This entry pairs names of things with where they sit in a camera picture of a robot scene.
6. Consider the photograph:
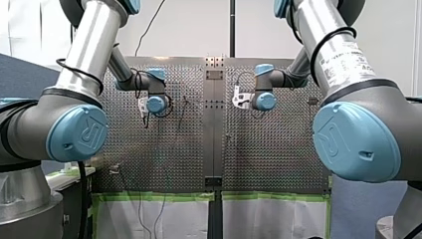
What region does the thick black hanging cable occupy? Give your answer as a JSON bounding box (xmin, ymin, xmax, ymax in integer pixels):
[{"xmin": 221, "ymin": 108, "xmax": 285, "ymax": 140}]
[{"xmin": 77, "ymin": 160, "xmax": 90, "ymax": 239}]

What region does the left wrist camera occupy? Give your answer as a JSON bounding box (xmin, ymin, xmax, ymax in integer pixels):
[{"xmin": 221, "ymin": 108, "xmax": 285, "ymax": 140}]
[{"xmin": 137, "ymin": 95, "xmax": 150, "ymax": 118}]

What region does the thin black wall cable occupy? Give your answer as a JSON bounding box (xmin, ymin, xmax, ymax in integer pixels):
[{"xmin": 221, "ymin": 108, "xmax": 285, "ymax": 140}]
[{"xmin": 133, "ymin": 0, "xmax": 167, "ymax": 58}]

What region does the black upright pole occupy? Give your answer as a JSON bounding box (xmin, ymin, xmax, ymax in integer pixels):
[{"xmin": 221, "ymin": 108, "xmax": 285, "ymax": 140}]
[{"xmin": 229, "ymin": 0, "xmax": 236, "ymax": 59}]

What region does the dark side table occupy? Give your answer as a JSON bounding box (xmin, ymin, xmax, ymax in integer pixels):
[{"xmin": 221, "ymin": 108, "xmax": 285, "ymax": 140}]
[{"xmin": 45, "ymin": 164, "xmax": 98, "ymax": 239}]

